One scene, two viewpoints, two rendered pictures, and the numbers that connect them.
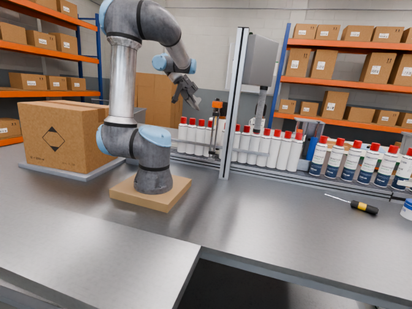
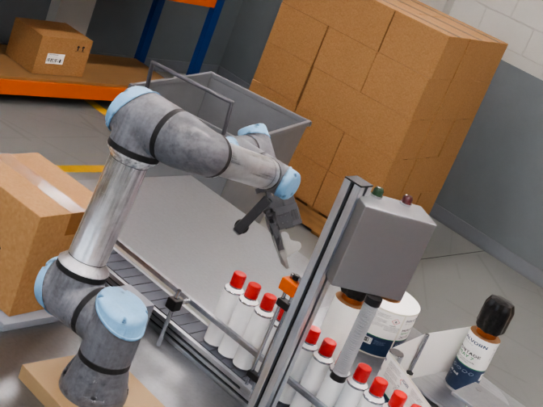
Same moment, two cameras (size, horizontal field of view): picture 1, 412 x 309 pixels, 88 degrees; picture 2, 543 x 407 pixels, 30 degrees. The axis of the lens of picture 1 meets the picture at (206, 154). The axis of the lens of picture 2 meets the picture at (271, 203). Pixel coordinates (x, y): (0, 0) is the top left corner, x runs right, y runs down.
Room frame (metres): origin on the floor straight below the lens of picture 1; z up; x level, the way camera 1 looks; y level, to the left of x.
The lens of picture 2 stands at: (-0.92, -0.69, 2.10)
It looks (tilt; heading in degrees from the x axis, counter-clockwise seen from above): 20 degrees down; 21
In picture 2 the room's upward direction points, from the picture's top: 22 degrees clockwise
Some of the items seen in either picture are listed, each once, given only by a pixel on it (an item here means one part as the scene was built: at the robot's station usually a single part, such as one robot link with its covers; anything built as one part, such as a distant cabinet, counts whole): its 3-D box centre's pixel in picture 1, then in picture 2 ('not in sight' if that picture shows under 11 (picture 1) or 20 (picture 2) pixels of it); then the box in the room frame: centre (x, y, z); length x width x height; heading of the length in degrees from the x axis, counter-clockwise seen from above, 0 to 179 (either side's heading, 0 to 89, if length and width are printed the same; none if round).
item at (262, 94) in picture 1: (260, 110); (355, 337); (1.02, -0.23, 1.18); 0.04 x 0.04 x 0.21
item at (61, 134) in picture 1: (73, 133); (23, 230); (0.98, 0.63, 0.99); 0.30 x 0.24 x 0.27; 81
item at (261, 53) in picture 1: (255, 62); (376, 244); (1.05, -0.18, 1.38); 0.17 x 0.10 x 0.19; 133
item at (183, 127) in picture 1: (182, 135); (226, 308); (1.20, 0.14, 0.98); 0.05 x 0.05 x 0.20
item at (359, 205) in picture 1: (349, 202); not in sight; (0.85, -0.64, 0.84); 0.20 x 0.03 x 0.03; 55
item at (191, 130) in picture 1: (191, 136); (241, 320); (1.19, 0.09, 0.98); 0.05 x 0.05 x 0.20
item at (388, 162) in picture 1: (386, 166); not in sight; (0.98, -0.86, 0.98); 0.05 x 0.05 x 0.20
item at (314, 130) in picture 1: (303, 144); not in sight; (1.15, -0.52, 1.01); 0.14 x 0.13 x 0.26; 78
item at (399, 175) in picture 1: (404, 169); not in sight; (0.97, -0.93, 0.98); 0.05 x 0.05 x 0.20
